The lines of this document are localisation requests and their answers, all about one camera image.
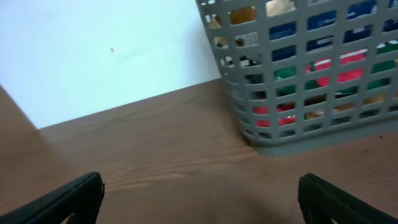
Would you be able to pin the beige paper pouch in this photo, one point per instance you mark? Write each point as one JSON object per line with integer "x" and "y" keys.
{"x": 273, "y": 8}

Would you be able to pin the Kleenex tissue multipack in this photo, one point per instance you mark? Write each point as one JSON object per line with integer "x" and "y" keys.
{"x": 308, "y": 30}

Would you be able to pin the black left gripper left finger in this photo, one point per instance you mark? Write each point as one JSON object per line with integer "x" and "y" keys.
{"x": 78, "y": 201}

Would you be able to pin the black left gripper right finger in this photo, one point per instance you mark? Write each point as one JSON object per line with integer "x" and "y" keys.
{"x": 322, "y": 202}

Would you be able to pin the grey plastic basket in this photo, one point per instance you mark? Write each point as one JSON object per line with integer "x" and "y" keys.
{"x": 294, "y": 108}

